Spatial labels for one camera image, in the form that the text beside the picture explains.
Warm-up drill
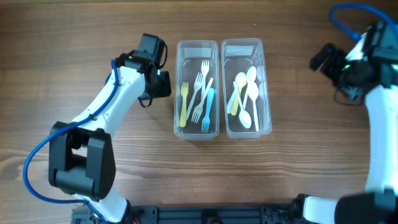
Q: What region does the left clear plastic container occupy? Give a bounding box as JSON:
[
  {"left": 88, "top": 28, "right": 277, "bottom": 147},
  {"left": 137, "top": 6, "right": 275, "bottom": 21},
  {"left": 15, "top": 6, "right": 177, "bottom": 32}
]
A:
[{"left": 174, "top": 40, "right": 220, "bottom": 140}]

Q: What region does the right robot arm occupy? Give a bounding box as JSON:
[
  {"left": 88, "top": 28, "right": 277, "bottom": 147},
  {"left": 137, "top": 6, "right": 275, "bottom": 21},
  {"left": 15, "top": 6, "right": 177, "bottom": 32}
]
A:
[{"left": 300, "top": 21, "right": 397, "bottom": 223}]

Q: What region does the yellow plastic spoon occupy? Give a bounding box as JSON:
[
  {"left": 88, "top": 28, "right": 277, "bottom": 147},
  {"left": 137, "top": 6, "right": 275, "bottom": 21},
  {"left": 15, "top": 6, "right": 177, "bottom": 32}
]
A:
[{"left": 230, "top": 72, "right": 246, "bottom": 116}]

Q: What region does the right clear plastic container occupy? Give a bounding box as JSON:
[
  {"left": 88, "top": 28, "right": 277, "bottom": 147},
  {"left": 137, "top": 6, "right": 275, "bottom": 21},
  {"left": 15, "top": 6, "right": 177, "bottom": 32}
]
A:
[{"left": 221, "top": 38, "right": 272, "bottom": 139}]

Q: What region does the left blue cable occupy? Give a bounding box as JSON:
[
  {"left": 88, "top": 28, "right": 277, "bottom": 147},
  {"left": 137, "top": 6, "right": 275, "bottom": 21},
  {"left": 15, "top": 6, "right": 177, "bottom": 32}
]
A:
[{"left": 22, "top": 58, "right": 121, "bottom": 223}]

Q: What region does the clear plastic container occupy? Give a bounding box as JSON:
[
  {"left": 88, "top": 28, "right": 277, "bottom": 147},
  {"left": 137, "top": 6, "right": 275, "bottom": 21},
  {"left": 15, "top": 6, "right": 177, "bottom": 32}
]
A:
[
  {"left": 221, "top": 38, "right": 272, "bottom": 139},
  {"left": 174, "top": 40, "right": 220, "bottom": 140}
]

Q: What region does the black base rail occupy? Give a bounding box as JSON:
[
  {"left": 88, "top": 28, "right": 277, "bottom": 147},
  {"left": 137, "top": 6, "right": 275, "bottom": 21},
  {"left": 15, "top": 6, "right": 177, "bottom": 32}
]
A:
[{"left": 123, "top": 204, "right": 309, "bottom": 224}]

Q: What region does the white fork curved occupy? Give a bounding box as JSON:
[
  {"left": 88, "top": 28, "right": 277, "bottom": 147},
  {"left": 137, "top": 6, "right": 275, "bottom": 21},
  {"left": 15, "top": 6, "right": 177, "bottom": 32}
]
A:
[{"left": 201, "top": 60, "right": 210, "bottom": 99}]

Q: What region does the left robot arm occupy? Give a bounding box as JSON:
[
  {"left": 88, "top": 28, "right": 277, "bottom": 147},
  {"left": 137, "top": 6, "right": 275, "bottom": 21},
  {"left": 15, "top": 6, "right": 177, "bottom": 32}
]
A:
[{"left": 49, "top": 34, "right": 171, "bottom": 223}]

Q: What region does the pale blue plastic fork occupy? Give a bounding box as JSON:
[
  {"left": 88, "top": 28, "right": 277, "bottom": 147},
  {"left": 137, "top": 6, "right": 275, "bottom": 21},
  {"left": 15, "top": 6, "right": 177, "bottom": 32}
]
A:
[{"left": 201, "top": 88, "right": 215, "bottom": 133}]

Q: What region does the white spoon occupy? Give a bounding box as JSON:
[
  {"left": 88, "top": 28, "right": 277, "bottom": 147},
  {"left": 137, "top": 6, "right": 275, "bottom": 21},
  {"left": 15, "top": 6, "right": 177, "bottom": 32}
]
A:
[
  {"left": 248, "top": 82, "right": 259, "bottom": 131},
  {"left": 226, "top": 92, "right": 236, "bottom": 114},
  {"left": 233, "top": 81, "right": 252, "bottom": 129},
  {"left": 243, "top": 66, "right": 257, "bottom": 108}
]

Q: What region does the yellow plastic fork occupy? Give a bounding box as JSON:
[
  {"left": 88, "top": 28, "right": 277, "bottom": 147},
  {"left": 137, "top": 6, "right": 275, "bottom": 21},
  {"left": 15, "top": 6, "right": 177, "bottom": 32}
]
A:
[{"left": 179, "top": 82, "right": 188, "bottom": 128}]

